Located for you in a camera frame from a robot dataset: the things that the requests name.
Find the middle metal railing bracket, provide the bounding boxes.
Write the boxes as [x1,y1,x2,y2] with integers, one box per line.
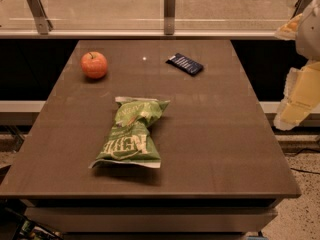
[163,0,176,35]

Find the left metal railing bracket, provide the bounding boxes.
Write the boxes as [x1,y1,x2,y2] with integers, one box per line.
[26,0,53,35]

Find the black floor cable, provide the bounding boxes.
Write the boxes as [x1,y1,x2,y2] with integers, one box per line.
[283,147,320,176]

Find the red apple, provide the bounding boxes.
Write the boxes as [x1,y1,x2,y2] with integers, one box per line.
[80,51,108,79]

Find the metal railing bracket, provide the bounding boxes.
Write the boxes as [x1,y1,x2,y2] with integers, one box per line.
[291,0,320,19]
[26,0,53,35]
[163,0,176,35]

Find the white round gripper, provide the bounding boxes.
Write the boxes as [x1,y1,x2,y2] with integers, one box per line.
[273,0,320,131]

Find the glass railing panel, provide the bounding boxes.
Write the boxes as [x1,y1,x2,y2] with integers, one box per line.
[0,0,298,31]

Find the dark blue snack bar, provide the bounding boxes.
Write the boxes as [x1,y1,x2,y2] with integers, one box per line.
[166,53,203,76]

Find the right metal railing bracket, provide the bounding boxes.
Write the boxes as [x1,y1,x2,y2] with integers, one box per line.
[291,0,320,19]

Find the green jalapeno chip bag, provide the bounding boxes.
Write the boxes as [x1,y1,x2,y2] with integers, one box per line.
[90,96,170,169]

